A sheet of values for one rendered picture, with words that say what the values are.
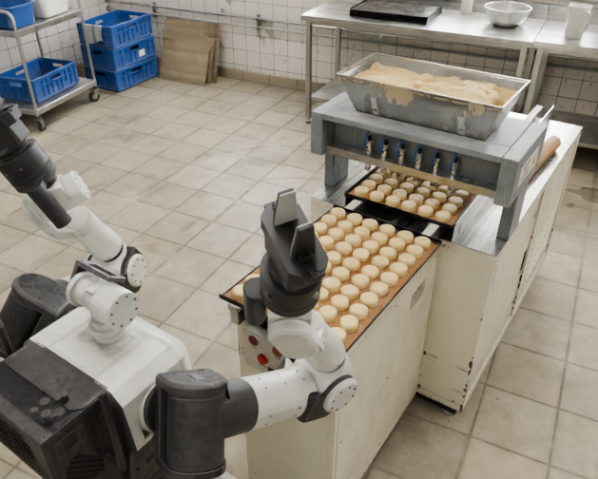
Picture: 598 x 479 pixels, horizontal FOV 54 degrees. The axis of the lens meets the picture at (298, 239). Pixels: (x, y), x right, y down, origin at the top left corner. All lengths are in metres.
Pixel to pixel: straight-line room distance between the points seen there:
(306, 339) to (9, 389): 0.48
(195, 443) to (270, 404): 0.15
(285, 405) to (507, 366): 1.92
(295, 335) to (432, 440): 1.68
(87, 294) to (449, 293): 1.43
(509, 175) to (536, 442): 1.17
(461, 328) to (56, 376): 1.54
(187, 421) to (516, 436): 1.85
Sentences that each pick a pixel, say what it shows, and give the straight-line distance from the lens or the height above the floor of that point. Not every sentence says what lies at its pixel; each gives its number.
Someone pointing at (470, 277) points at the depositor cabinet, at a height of 0.72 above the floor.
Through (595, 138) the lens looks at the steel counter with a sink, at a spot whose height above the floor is 0.23.
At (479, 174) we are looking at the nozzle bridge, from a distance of 2.00.
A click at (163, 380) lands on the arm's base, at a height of 1.25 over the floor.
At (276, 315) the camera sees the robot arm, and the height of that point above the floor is 1.37.
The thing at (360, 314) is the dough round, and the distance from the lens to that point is 1.57.
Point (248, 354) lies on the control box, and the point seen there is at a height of 0.74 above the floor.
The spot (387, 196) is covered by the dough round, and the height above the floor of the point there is 0.90.
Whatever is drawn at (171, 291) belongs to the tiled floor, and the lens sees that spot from 3.18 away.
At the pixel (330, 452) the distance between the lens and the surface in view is 1.84.
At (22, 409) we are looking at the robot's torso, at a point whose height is 1.23.
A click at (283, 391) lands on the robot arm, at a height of 1.17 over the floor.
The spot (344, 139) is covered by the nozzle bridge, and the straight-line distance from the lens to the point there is 2.16.
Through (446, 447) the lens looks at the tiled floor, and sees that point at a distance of 2.50.
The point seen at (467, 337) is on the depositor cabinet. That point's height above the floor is 0.47.
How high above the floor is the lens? 1.94
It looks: 34 degrees down
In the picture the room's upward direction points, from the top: straight up
